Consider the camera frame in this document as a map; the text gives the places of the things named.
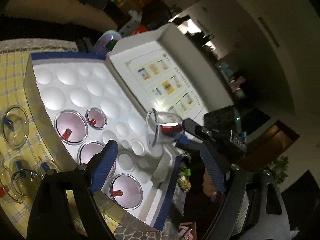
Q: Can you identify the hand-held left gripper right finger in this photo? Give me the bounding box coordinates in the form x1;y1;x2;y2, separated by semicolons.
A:
199;140;292;240

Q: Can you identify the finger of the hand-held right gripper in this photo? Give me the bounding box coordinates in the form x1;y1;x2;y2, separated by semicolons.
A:
174;132;203;153
182;118;213;140

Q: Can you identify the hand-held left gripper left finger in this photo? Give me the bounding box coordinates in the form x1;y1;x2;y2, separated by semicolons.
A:
26;140;119;240

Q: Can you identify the medium clear cup red valve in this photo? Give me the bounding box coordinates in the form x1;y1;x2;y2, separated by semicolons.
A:
146;108;187;147

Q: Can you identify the large clear cup red valve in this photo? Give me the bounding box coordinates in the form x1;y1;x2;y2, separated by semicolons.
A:
54;109;88;146
77;141;117;180
109;173;144;210

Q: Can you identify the small clear cup red valve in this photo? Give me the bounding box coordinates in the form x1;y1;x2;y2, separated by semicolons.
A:
85;107;108;130

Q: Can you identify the white foam tray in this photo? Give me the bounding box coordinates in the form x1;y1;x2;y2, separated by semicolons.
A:
31;57;180;227

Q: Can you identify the silver cupping set box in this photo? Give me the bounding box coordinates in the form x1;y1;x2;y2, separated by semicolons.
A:
24;24;235;233

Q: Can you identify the group of clear cupping cups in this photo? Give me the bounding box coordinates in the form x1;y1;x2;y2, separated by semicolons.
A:
0;105;58;205

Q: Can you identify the person's right hand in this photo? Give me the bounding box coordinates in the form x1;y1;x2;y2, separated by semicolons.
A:
202;166;220;197

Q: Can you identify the yellow snack packet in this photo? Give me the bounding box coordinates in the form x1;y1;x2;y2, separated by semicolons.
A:
178;175;192;190

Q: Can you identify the teal box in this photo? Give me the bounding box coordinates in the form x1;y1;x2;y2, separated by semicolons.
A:
220;62;234;78

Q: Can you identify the printed instruction sheet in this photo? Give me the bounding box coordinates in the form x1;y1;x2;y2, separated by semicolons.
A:
124;52;208;120

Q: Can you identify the green houseplant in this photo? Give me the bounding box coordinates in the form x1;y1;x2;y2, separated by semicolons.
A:
270;155;289;183

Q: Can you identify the black and white box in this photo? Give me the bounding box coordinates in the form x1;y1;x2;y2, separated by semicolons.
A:
120;10;143;33

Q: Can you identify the yellow checked cloth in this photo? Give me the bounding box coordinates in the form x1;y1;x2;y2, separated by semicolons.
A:
0;49;118;240

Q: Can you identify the purple green round container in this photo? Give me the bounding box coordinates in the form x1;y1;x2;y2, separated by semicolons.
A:
96;29;122;55

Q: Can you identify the black ridged object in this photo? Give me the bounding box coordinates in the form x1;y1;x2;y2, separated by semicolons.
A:
76;37;92;53

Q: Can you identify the beige sofa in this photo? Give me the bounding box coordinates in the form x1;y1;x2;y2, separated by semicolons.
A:
2;0;118;32

